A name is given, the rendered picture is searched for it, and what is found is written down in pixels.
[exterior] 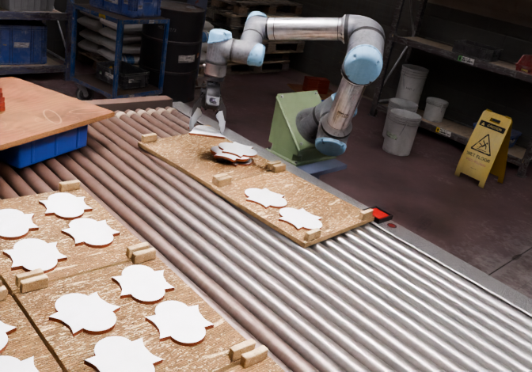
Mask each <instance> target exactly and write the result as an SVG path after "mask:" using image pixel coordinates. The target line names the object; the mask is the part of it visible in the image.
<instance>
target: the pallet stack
mask: <svg viewBox="0 0 532 372"><path fill-rule="evenodd" d="M257 5H262V6H257ZM283 6H290V7H291V11H290V13H285V12H283V11H280V10H283ZM302 6H303V4H300V3H297V2H291V1H288V0H242V1H236V0H211V1H207V12H206V18H205V21H207V22H209V23H211V24H212V25H213V26H214V29H215V28H217V29H223V30H226V31H229V32H231V33H232V38H233V39H236V40H240V39H241V34H242V32H243V29H244V27H245V21H246V20H247V18H248V16H249V15H250V14H251V12H254V11H260V12H262V13H264V14H266V16H267V17H299V16H301V14H302ZM304 43H305V42H304V41H301V40H263V41H262V44H263V45H264V46H265V54H264V61H263V63H262V65H268V64H272V63H279V64H278V66H277V68H275V69H262V65H261V66H249V65H247V64H243V63H236V62H232V61H227V67H226V75H229V74H257V73H268V72H279V71H285V70H288V68H289V62H290V60H289V55H290V53H301V52H303V49H304V46H305V45H304ZM284 44H292V45H291V47H289V46H287V45H284ZM273 54H278V55H273ZM232 66H249V70H238V71H231V67H232Z"/></svg>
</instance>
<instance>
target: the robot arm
mask: <svg viewBox="0 0 532 372"><path fill-rule="evenodd" d="M385 38H386V37H385V33H384V30H383V28H382V26H381V25H380V24H379V23H378V22H377V21H374V20H373V19H371V18H369V17H364V16H360V15H351V14H345V15H344V16H343V17H267V16H266V14H264V13H262V12H260V11H254V12H251V14H250V15H248V18H247V20H246V21H245V27H244V29H243V32H242V34H241V39H240V40H236V39H233V38H232V33H231V32H229V31H226V30H223V29H217V28H215V29H212V30H211V31H210V34H209V39H208V42H207V54H206V59H205V63H206V64H203V66H204V75H203V78H205V79H207V87H206V88H201V89H200V95H199V99H198V101H196V102H195V104H194V105H193V107H192V114H191V118H190V122H189V130H190V131H191V130H192V129H193V128H194V125H195V123H196V122H197V119H198V118H199V117H201V116H202V114H203V113H202V110H201V106H202V107H203V108H204V110H205V111H206V110H207V109H211V110H213V112H214V111H215V110H216V111H217V112H216V113H215V115H216V118H217V120H218V125H219V126H220V128H219V130H220V133H221V135H222V134H223V132H224V129H225V124H226V107H225V105H224V104H223V100H222V94H221V90H220V84H219V83H218V82H223V81H224V76H226V67H227V61H232V62H236V63H243V64H247V65H249V66H261V65H262V63H263V61H264V54H265V46H264V45H263V44H262V41H263V40H340V41H342V42H343V43H344V44H348V49H347V53H346V55H345V58H344V61H343V64H342V67H341V73H342V75H343V77H342V79H341V82H340V85H339V88H338V90H337V92H336V93H333V94H332V95H331V96H330V97H328V98H327V99H325V100H324V101H322V102H321V103H320V104H318V105H316V106H315V107H312V108H305V109H303V110H302V111H300V112H299V113H298V114H297V116H296V119H295V122H296V127H297V129H298V132H299V134H300V135H301V136H302V137H303V138H304V139H305V140H306V141H307V142H310V143H313V144H315V146H316V149H317V150H318V151H319V152H320V153H322V154H325V155H328V156H339V155H341V154H343V153H344V152H345V150H346V148H347V146H346V145H347V140H348V137H349V135H350V133H351V131H352V117H354V116H355V115H356V114H357V106H358V104H359V101H360V99H361V97H362V95H363V92H364V90H365V88H366V86H367V85H369V84H371V83H372V82H373V81H374V80H376V79H377V77H378V76H379V75H380V73H381V70H382V64H383V60H382V59H383V52H384V45H385Z"/></svg>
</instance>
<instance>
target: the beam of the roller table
mask: <svg viewBox="0 0 532 372"><path fill-rule="evenodd" d="M172 108H175V109H176V110H177V111H178V112H180V113H181V114H183V115H185V116H187V117H188V118H189V119H190V118H191V114H192V108H191V107H189V106H187V105H186V104H184V103H182V102H180V101H179V102H173V106H172ZM197 123H198V124H200V125H210V126H211V127H213V128H215V129H216V130H219V128H220V126H219V123H218V122H216V121H214V120H213V119H211V118H209V117H207V116H205V115H204V114H202V116H201V117H199V118H198V119H197ZM222 135H223V136H224V137H225V139H228V140H230V141H231V142H237V143H239V144H242V145H245V146H252V147H253V150H255V151H256V152H257V155H259V156H261V157H263V158H265V159H267V160H269V161H277V160H280V161H281V164H282V163H284V164H285V165H286V170H287V171H289V172H291V173H293V174H294V175H296V176H298V177H301V178H302V179H304V180H306V181H308V182H310V183H311V184H314V185H316V186H318V187H319V188H321V189H323V190H325V191H327V192H329V193H331V194H333V195H335V196H336V197H338V198H340V199H342V200H344V201H346V202H348V203H350V204H351V205H353V206H355V207H358V208H359V209H361V210H362V209H365V208H368V207H367V206H365V205H363V204H361V203H360V202H358V201H356V200H355V199H353V198H351V197H349V196H348V195H345V194H344V193H343V192H340V191H338V190H337V189H335V188H333V187H331V186H330V185H328V184H326V183H325V182H323V181H321V180H318V179H317V178H316V177H313V176H312V175H310V174H308V173H306V172H305V171H303V170H301V169H300V168H298V167H296V166H294V165H292V164H291V163H289V162H287V161H285V160H283V159H282V158H280V157H278V156H276V155H274V154H273V153H271V152H269V151H268V150H266V149H264V148H262V147H261V146H258V145H257V144H256V143H254V142H251V141H249V140H248V139H246V138H244V137H243V136H241V135H239V134H238V133H236V132H234V131H232V130H230V129H229V128H227V127H225V129H224V132H223V134H222ZM368 223H369V224H371V225H372V226H374V227H376V228H378V229H379V230H381V231H383V232H384V233H387V234H388V235H390V236H391V237H393V238H395V239H397V240H398V241H400V242H401V243H403V244H405V245H407V246H408V247H410V248H411V249H414V250H415V251H417V252H419V253H420V254H422V255H424V256H426V257H427V258H429V259H430V260H433V261H434V262H436V263H437V264H439V265H441V266H443V267H444V268H446V269H447V270H449V271H452V272H453V273H454V274H456V275H458V276H460V277H461V278H463V279H465V280H466V281H468V282H470V283H472V284H473V285H475V286H476V287H479V288H480V289H482V290H483V291H485V292H487V293H489V294H490V295H492V296H493V297H495V298H498V299H499V300H500V301H502V302H504V303H506V304H508V305H509V306H511V307H512V308H514V309H516V310H518V311H519V312H521V313H523V314H525V315H526V316H528V317H530V318H531V319H532V299H530V298H528V297H527V296H525V295H524V294H521V293H519V292H518V291H517V290H514V289H512V288H511V287H509V286H507V285H506V284H504V283H502V282H500V281H499V280H497V279H494V278H493V277H491V276H490V275H487V274H486V273H484V272H482V271H481V270H479V269H477V268H475V267H474V266H472V265H470V264H468V263H466V262H465V261H463V260H461V259H459V258H457V257H456V256H454V255H452V254H450V253H449V252H447V251H445V250H443V249H441V248H440V247H438V246H437V245H434V244H432V243H431V242H430V241H427V240H425V239H424V238H422V237H420V236H418V235H417V234H415V233H413V232H412V231H410V230H407V229H406V228H404V227H403V226H400V225H399V224H397V223H395V222H394V221H392V220H389V221H387V222H383V223H380V224H378V223H376V222H374V221H372V222H368ZM387 223H393V224H394V225H396V226H397V228H391V227H389V226H387Z"/></svg>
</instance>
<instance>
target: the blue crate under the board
mask: <svg viewBox="0 0 532 372"><path fill-rule="evenodd" d="M87 127H88V124H87V125H85V126H81V127H77V128H75V129H71V130H69V131H64V132H61V133H58V134H55V135H51V136H48V137H45V138H42V139H37V140H35V141H31V142H27V143H24V144H21V145H19V146H14V147H11V148H8V149H5V150H0V161H2V162H5V163H6V164H9V165H12V166H14V167H16V168H19V169H22V168H24V167H26V166H29V165H33V164H36V163H38V162H41V161H45V160H47V159H49V158H53V157H56V156H59V155H61V154H65V153H68V152H71V151H72V150H76V149H79V148H82V147H84V146H86V142H87Z"/></svg>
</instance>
